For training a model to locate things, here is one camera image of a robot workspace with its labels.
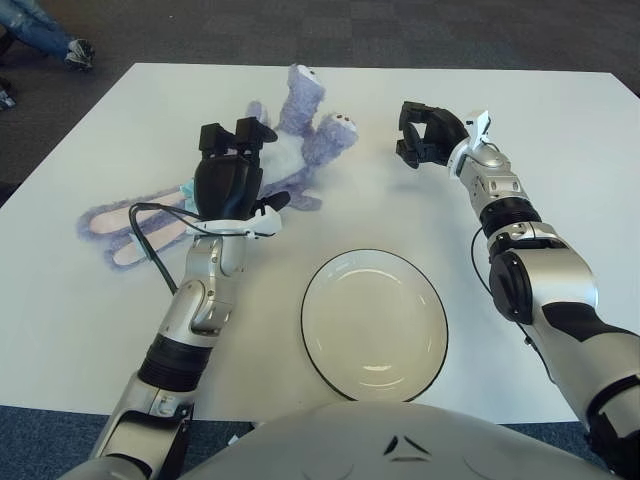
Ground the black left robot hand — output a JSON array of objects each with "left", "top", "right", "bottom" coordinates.
[{"left": 192, "top": 117, "right": 291, "bottom": 224}]

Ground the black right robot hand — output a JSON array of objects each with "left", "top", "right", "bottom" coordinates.
[{"left": 394, "top": 101, "right": 472, "bottom": 169}]

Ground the purple plush bunny doll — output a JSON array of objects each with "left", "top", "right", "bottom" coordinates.
[{"left": 75, "top": 63, "right": 360, "bottom": 272}]

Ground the white plate with black rim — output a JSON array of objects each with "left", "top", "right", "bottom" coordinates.
[{"left": 300, "top": 248, "right": 450, "bottom": 404}]

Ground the grey white sneaker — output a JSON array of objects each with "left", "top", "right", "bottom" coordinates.
[{"left": 64, "top": 38, "right": 96, "bottom": 70}]

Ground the blue jeans leg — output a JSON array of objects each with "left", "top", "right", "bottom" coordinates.
[{"left": 0, "top": 0, "right": 74, "bottom": 61}]

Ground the silver robot torso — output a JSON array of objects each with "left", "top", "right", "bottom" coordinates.
[{"left": 184, "top": 401, "right": 621, "bottom": 480}]

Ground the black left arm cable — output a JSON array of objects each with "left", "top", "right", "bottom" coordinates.
[{"left": 128, "top": 202, "right": 211, "bottom": 296}]

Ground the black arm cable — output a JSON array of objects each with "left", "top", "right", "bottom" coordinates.
[
  {"left": 128, "top": 202, "right": 211, "bottom": 296},
  {"left": 471, "top": 227, "right": 556, "bottom": 386}
]

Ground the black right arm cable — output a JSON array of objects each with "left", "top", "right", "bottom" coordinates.
[{"left": 471, "top": 227, "right": 556, "bottom": 386}]

